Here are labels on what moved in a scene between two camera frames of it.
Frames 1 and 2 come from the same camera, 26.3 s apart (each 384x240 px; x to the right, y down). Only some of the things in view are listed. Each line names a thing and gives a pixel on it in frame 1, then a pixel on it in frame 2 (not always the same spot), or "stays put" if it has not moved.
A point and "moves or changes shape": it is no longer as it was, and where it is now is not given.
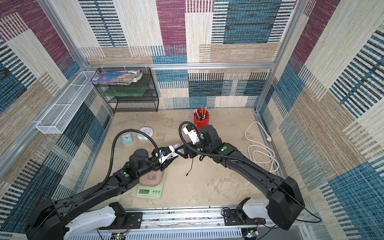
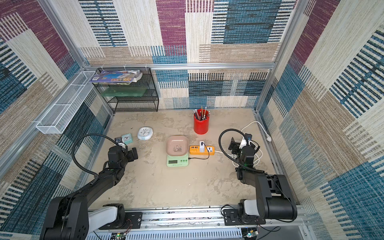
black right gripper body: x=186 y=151 -> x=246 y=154
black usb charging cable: x=192 y=160 moves or changes shape
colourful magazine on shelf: x=124 y=77 stays put
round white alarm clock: x=146 y=130 stays put
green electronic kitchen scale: x=151 y=192 -> x=177 y=161
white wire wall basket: x=60 y=114 stays put
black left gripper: x=164 y=166 -> x=129 y=153
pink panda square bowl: x=153 y=178 -> x=177 y=145
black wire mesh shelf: x=140 y=96 stays put
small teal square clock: x=127 y=139 stays put
